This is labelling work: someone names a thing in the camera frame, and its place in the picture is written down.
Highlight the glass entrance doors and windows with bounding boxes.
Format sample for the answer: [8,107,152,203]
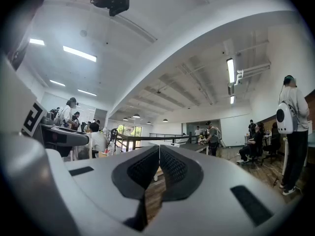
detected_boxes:
[117,124,143,148]

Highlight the dark grey table white legs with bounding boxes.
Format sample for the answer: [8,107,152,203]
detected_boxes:
[179,143,210,154]

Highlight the black balcony railing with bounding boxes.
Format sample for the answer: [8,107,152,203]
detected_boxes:
[149,132,190,139]

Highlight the white dome backpack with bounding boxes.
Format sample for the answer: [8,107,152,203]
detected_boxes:
[276,101,300,135]

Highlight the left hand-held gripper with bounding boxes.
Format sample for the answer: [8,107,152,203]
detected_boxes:
[21,101,90,158]

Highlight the white ceiling pipes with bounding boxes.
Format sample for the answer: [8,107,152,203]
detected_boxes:
[233,61,271,86]

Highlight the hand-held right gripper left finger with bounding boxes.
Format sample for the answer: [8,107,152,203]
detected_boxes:
[65,145,160,236]

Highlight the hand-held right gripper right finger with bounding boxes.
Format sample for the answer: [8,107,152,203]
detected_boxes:
[147,145,297,236]

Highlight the black railing wooden handrail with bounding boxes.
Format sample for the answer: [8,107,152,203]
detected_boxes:
[108,128,206,153]

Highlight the black head-worn camera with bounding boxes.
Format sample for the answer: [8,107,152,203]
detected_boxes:
[90,0,130,17]

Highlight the black office chair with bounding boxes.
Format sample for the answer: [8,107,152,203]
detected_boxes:
[262,129,281,162]

